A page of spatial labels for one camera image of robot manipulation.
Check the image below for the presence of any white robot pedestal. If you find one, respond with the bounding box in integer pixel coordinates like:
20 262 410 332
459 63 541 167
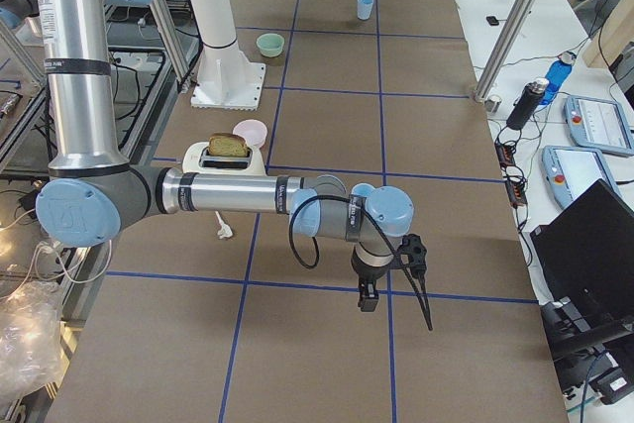
190 0 265 110

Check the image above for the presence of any plastic bag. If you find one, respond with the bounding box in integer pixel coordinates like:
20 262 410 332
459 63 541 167
1 281 62 404

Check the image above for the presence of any black power strip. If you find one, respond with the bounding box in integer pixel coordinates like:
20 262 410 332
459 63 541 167
494 141 528 209

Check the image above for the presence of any green bowl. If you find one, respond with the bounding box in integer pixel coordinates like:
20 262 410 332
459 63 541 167
256 33 285 57

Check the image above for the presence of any teach pendant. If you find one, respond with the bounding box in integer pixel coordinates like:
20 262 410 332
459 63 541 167
564 95 633 157
542 146 620 209

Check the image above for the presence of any lower teach pendant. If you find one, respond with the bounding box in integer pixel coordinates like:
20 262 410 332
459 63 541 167
542 146 620 209

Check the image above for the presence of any upper teach pendant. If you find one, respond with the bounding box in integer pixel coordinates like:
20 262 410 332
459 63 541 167
564 95 633 157

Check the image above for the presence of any cream toaster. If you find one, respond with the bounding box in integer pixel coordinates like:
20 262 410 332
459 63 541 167
182 142 266 176

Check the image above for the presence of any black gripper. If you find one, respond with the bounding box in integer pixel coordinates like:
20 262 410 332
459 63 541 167
351 239 427 313

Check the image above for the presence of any white power plug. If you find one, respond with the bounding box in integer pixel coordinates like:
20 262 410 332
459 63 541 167
215 211 234 240

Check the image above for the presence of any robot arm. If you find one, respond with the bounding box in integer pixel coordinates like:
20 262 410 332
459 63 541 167
36 0 429 312
1 0 40 29

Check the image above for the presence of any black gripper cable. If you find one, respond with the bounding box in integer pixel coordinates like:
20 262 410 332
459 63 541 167
287 194 434 333

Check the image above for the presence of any pink bowl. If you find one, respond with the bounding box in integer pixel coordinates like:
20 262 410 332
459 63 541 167
233 119 268 149

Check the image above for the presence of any blue water bottle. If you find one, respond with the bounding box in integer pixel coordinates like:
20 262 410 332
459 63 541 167
539 59 573 106

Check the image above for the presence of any toast slice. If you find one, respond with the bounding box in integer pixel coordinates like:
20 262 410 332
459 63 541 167
207 133 249 158

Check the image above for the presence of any black water bottle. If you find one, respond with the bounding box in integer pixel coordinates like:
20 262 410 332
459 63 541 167
506 77 549 131

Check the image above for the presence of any black laptop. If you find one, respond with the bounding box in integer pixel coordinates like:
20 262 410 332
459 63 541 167
531 179 633 367

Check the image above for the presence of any blue cup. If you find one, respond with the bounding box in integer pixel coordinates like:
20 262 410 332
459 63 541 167
357 0 374 21
351 183 375 197

